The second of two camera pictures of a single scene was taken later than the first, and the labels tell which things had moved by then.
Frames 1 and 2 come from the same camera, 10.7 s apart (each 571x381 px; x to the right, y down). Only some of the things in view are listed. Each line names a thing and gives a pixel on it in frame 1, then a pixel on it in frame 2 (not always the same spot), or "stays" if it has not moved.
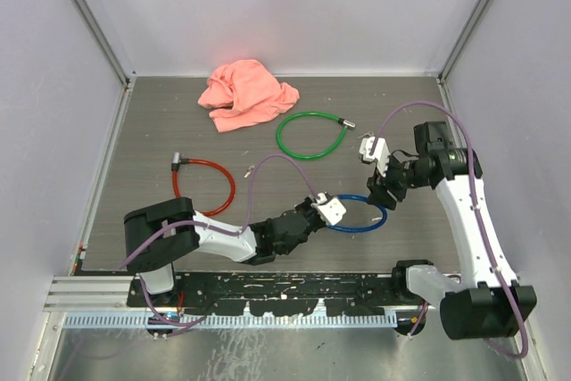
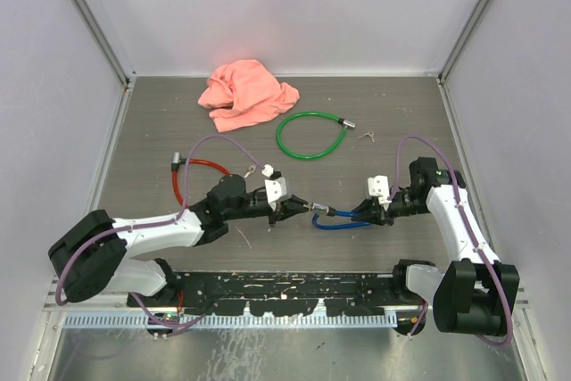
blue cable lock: (359, 229) -> (329, 211)
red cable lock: (176, 164) stays
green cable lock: (345, 123) stays
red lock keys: (249, 171) stays
